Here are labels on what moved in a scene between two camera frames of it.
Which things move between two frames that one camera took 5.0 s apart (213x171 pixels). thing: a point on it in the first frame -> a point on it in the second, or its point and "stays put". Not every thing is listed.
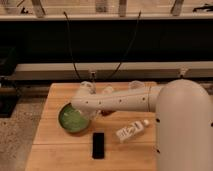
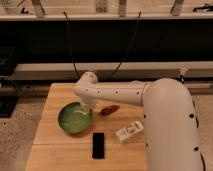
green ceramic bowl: x=73 y=120 stays put
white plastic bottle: x=131 y=130 stays put
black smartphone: x=98 y=145 stays put
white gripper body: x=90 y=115 -> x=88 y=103
